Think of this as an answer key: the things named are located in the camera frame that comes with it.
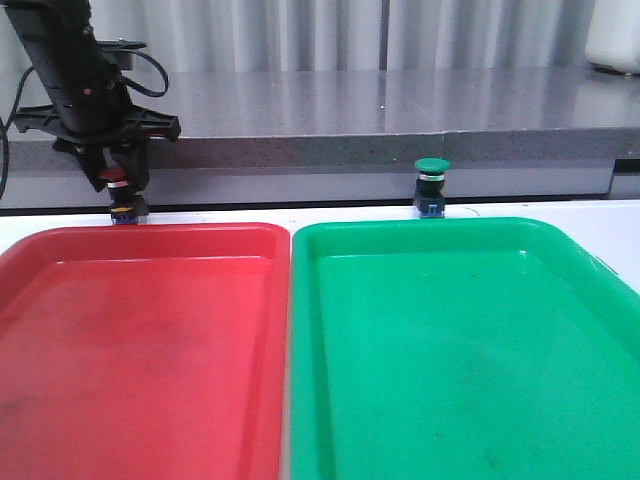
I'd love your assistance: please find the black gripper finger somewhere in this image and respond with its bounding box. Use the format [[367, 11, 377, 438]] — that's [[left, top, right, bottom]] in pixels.
[[53, 140, 107, 192], [115, 140, 149, 192]]

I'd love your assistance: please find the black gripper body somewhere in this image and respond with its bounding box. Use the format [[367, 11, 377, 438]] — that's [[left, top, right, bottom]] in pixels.
[[13, 37, 180, 147]]

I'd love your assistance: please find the red mushroom push button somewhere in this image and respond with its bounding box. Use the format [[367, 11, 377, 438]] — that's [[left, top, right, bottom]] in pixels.
[[99, 167, 150, 225]]

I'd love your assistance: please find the green mushroom push button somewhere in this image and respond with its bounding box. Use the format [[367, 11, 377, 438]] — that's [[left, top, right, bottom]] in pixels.
[[414, 157, 450, 218]]

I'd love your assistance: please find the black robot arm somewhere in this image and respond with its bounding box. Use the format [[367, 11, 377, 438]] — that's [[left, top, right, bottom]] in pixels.
[[1, 1, 181, 191]]

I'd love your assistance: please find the grey stone counter slab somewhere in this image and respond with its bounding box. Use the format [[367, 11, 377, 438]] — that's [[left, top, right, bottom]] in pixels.
[[0, 68, 640, 174]]

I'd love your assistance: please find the white pleated curtain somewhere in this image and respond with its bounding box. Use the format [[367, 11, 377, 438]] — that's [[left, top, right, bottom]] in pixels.
[[0, 0, 596, 76]]

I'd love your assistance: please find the red plastic tray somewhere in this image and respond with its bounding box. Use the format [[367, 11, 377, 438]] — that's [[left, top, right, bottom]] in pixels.
[[1, 223, 290, 479]]

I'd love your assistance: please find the green plastic tray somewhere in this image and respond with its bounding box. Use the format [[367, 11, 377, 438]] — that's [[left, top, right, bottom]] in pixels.
[[290, 218, 639, 479]]

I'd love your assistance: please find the white container in background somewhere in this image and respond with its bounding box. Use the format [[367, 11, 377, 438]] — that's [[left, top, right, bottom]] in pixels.
[[585, 0, 639, 75]]

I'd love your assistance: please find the black cable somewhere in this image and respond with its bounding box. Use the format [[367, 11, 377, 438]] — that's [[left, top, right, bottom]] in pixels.
[[0, 48, 170, 201]]

